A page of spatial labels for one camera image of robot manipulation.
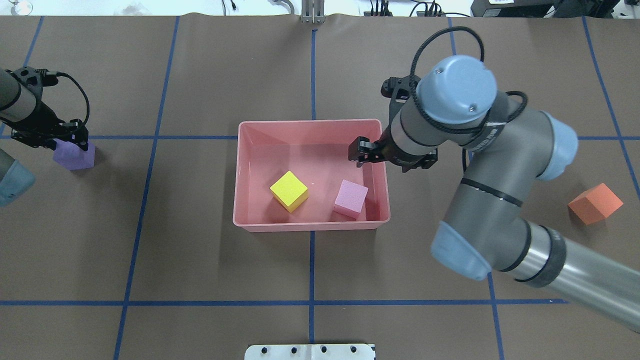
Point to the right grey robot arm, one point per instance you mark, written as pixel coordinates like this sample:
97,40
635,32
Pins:
512,147

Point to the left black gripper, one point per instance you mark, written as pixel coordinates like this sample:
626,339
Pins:
46,121

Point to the pink foam block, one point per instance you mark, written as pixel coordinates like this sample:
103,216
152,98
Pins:
350,199

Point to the grey metal camera post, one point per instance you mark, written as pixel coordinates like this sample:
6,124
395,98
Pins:
313,12

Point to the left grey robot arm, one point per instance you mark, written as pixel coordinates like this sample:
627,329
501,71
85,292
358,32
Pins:
36,125

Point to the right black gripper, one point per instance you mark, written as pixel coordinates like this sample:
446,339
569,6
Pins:
366,151

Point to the white metal base plate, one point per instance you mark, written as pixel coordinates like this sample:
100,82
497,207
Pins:
323,351

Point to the orange foam block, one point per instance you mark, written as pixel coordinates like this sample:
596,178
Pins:
595,204

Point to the yellow foam block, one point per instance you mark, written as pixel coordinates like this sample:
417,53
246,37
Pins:
289,191

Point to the pink plastic bin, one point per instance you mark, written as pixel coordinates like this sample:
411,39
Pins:
316,152

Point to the purple foam block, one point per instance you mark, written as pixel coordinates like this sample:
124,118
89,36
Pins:
72,157

